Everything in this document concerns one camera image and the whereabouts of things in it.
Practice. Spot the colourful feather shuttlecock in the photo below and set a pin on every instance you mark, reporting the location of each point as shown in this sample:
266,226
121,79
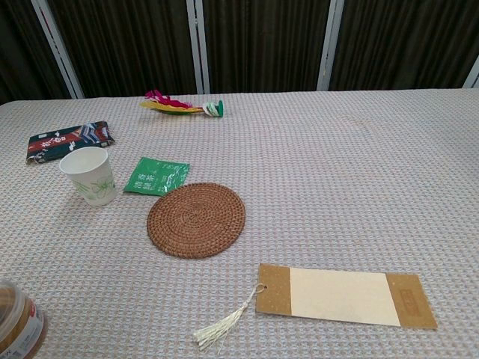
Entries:
176,105

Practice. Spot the round woven rattan coaster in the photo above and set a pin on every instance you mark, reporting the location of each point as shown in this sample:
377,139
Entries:
196,219

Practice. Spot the dark printed snack packet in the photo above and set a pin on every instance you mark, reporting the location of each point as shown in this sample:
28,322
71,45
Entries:
63,144

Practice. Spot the brown cream paper bookmark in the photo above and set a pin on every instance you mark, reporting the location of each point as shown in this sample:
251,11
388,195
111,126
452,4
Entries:
338,295

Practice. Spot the white screen frame post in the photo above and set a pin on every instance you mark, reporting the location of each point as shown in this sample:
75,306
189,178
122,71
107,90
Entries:
197,46
58,48
472,76
331,45

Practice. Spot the cream bookmark tassel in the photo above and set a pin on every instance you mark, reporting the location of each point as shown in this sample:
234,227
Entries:
219,327

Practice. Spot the green tea sachet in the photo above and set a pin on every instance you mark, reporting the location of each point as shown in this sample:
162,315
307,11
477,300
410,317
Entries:
155,178

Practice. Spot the clear plastic jar brown contents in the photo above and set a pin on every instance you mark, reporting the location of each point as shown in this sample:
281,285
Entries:
18,329

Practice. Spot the beige textured tablecloth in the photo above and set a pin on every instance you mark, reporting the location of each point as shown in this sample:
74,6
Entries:
299,187

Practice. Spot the white paper cup green print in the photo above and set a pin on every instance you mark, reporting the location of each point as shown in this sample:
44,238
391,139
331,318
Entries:
88,179

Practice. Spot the dark pleated curtain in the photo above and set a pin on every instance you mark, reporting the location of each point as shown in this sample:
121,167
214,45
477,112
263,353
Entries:
258,41

